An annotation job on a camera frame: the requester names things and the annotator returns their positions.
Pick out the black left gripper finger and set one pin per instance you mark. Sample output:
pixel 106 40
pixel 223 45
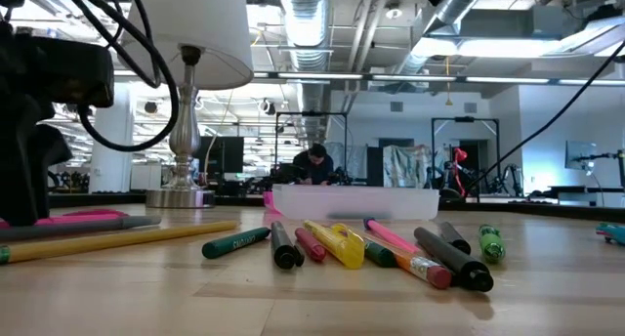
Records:
pixel 11 175
pixel 39 170

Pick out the grey pen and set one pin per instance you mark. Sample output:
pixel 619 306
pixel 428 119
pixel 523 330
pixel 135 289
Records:
pixel 97 226

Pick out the yellow wooden pencil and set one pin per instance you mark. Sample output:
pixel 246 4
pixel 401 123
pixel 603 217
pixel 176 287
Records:
pixel 122 239

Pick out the green crayon white lettering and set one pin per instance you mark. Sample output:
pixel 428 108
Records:
pixel 234 243

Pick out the dark green pen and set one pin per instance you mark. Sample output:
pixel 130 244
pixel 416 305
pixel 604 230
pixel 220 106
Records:
pixel 359 215

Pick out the black pen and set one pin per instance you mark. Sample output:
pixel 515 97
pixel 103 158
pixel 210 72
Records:
pixel 454 260
pixel 454 238

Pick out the black marker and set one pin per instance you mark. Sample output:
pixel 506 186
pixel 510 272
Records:
pixel 283 248

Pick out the bright green pen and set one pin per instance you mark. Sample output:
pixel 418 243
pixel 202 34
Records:
pixel 490 245

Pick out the dark green crayon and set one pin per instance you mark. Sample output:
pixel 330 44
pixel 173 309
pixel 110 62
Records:
pixel 381 255

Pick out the yellow highlighter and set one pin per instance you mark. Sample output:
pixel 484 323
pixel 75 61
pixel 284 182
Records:
pixel 342 248

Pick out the orange pencil red eraser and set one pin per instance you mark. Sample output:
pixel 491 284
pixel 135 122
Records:
pixel 420 267

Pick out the red crayon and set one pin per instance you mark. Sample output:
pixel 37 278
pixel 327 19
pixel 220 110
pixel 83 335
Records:
pixel 310 245

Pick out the clear supply box pink lid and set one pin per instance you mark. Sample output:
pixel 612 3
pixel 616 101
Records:
pixel 356 201

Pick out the round ceiling sensor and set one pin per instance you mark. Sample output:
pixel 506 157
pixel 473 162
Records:
pixel 393 11

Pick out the ceiling strip light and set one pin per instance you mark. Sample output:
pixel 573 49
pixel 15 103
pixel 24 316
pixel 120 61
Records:
pixel 414 77
pixel 593 82
pixel 508 80
pixel 320 75

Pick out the white shade silver table lamp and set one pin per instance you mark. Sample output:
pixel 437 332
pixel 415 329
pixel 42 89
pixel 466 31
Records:
pixel 195 33

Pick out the red desk lamp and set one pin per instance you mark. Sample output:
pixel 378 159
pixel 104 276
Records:
pixel 460 155

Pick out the crumpled plastic sheet cover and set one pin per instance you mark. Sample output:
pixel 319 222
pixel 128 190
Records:
pixel 405 165

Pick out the black monitor screen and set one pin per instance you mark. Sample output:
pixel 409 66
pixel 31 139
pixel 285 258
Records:
pixel 222 155

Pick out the person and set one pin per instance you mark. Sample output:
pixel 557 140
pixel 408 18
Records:
pixel 315 167

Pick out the silver ventilation duct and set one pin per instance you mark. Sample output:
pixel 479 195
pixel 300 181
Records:
pixel 306 33
pixel 454 9

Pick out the grey wall monitor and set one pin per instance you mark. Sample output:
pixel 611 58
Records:
pixel 581 155

